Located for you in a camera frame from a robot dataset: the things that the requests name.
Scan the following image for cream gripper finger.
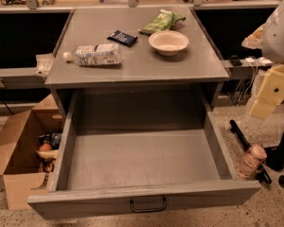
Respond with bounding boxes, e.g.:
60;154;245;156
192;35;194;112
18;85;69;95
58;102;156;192
248;64;284;120

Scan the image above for blue label plastic bottle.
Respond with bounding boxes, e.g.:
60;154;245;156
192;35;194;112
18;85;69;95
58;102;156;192
63;44;122;66

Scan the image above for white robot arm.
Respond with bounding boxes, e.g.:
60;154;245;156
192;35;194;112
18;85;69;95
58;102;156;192
248;0;284;120

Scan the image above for grey cabinet with top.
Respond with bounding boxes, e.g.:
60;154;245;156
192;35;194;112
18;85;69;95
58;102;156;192
44;5;230;118

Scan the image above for open grey top drawer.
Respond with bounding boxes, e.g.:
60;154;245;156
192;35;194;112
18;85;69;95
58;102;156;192
28;88;259;219

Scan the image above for white power strip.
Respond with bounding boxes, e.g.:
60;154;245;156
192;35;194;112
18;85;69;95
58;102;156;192
245;57;273;66

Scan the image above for black power adapter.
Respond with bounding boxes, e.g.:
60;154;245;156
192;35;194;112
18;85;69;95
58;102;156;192
229;55;242;66

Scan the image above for clear plastic jar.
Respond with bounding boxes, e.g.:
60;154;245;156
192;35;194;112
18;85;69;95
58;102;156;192
236;144;267;179

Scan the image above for black bar on floor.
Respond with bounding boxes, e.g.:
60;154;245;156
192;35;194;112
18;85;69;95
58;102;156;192
230;119;272;184

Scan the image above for white ceramic bowl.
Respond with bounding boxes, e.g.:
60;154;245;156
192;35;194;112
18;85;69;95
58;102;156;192
149;30;189;56

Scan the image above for green snack bag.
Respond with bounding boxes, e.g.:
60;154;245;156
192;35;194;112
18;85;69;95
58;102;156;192
138;9;186;36

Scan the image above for dark blue snack packet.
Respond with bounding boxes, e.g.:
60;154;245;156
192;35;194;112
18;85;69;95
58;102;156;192
107;30;137;46

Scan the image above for orange fruit in box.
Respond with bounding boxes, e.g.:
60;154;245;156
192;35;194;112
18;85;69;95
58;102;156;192
39;143;52;151

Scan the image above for brown cardboard box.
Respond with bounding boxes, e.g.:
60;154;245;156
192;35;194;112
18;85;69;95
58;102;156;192
0;95;64;210

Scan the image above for black drawer handle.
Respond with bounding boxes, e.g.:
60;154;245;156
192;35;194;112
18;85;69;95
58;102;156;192
129;197;168;214

